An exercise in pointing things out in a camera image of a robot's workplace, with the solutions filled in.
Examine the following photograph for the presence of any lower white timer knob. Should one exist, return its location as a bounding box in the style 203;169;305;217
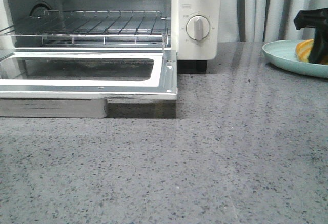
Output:
186;16;210;41

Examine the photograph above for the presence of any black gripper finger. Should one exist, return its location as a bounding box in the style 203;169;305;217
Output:
294;8;327;64

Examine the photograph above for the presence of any white Toshiba toaster oven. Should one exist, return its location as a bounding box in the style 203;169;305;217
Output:
1;0;220;61

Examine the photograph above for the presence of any metal wire oven rack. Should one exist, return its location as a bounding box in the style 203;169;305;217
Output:
1;10;171;48

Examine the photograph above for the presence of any light green plate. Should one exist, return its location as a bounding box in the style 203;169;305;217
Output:
262;40;327;78

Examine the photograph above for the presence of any right black oven foot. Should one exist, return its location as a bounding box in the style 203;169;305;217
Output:
196;60;208;73

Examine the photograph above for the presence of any golden croissant bread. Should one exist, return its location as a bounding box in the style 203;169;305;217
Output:
295;39;314;63

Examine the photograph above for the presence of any glass oven door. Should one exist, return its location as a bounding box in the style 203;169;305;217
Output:
1;48;177;118

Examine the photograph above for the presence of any grey curtain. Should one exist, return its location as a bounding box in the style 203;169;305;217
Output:
218;0;327;42

